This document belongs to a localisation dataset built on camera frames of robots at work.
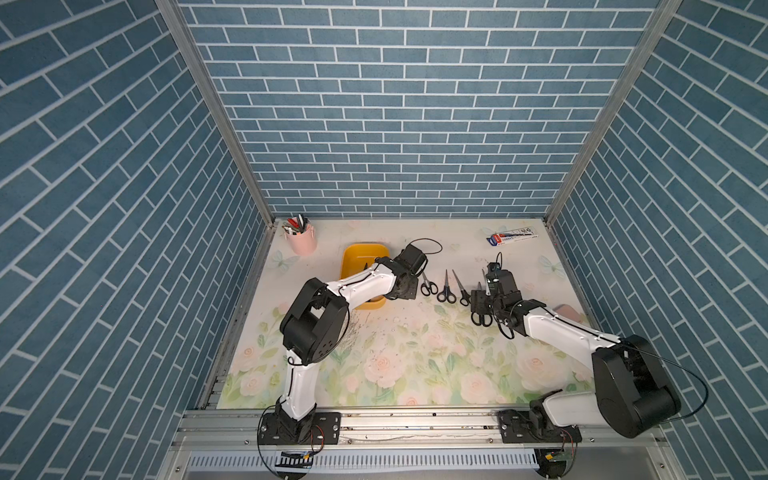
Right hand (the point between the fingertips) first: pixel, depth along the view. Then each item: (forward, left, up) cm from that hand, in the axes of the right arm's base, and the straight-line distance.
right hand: (484, 296), depth 92 cm
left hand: (0, +23, -2) cm, 23 cm away
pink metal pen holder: (+17, +62, 0) cm, 64 cm away
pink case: (-1, -28, -5) cm, 28 cm away
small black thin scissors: (+3, +5, -6) cm, 8 cm away
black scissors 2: (+3, +11, -5) cm, 13 cm away
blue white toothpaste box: (+31, -15, -5) cm, 35 cm away
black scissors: (+6, +17, -6) cm, 19 cm away
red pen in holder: (+22, +67, +5) cm, 71 cm away
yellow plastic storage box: (+15, +42, -2) cm, 45 cm away
